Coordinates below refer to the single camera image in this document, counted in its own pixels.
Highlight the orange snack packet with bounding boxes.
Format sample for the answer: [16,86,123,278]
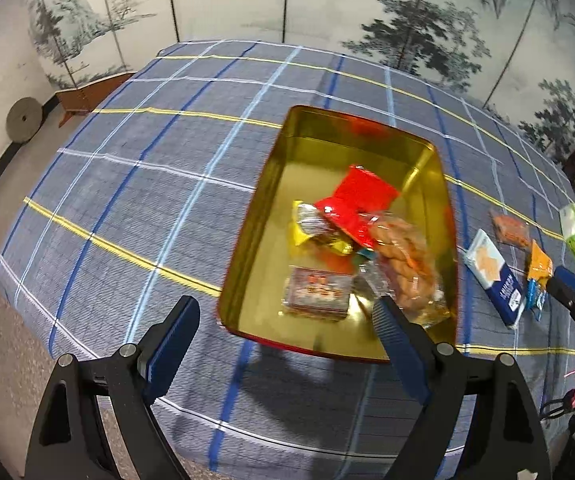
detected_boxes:
[527,240,553,286]

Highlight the light blue candy packet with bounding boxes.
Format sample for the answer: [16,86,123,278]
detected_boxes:
[353,247,376,266]

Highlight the red gold toffee tin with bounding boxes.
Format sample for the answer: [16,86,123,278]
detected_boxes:
[217,105,459,362]

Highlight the yellow candy packet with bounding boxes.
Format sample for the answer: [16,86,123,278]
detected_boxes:
[291,200,353,256]

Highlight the white blue cracker packet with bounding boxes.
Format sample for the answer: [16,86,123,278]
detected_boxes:
[464,229,525,328]

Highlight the painted folding screen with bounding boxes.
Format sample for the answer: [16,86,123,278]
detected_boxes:
[25,0,575,147]

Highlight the red snack packet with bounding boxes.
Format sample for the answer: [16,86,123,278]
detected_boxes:
[315,165,399,249]

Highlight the blue plaid tablecloth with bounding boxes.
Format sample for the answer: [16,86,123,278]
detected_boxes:
[0,40,575,479]

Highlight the clear almond bag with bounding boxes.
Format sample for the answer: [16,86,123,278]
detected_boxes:
[490,211,531,249]

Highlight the clear peanut bag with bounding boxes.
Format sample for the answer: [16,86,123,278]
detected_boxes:
[359,211,450,328]

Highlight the dark blue candy packet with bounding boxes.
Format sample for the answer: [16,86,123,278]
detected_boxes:
[526,278,548,322]

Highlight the round stone millstone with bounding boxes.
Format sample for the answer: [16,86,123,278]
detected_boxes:
[6,96,42,144]

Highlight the dark sesame cake packet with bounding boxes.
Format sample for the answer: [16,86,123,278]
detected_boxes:
[282,266,353,320]

